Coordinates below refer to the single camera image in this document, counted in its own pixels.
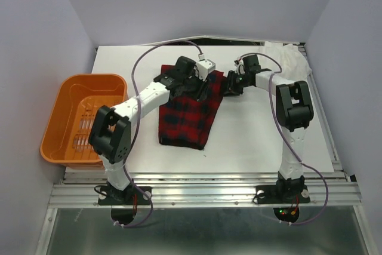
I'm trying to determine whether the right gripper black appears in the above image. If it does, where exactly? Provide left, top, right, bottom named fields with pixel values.
left=219, top=69, right=251, bottom=96

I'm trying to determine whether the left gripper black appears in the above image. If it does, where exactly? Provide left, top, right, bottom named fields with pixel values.
left=183, top=69, right=211, bottom=103

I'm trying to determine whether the red plaid skirt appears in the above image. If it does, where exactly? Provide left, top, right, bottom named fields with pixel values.
left=158, top=70, right=226, bottom=150

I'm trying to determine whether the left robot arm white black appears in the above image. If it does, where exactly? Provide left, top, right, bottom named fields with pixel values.
left=88, top=56, right=215, bottom=204

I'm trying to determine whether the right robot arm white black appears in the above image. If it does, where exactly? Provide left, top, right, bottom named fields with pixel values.
left=223, top=53, right=314, bottom=204

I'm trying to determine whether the white crumpled skirt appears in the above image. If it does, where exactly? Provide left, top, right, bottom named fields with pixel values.
left=259, top=41, right=312, bottom=81

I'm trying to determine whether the orange plastic basket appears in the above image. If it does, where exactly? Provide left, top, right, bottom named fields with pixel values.
left=40, top=73, right=127, bottom=169

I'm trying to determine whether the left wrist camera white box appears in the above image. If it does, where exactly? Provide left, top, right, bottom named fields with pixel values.
left=195, top=59, right=215, bottom=81

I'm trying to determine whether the aluminium right side rail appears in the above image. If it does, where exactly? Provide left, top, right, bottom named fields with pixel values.
left=298, top=41, right=349, bottom=178

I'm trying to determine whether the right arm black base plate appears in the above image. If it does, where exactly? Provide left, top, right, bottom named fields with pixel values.
left=252, top=185, right=311, bottom=205

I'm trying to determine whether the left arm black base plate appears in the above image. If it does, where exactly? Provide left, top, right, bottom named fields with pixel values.
left=95, top=185, right=152, bottom=206

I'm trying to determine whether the aluminium front rail frame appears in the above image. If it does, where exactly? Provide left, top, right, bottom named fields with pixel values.
left=48, top=168, right=362, bottom=208

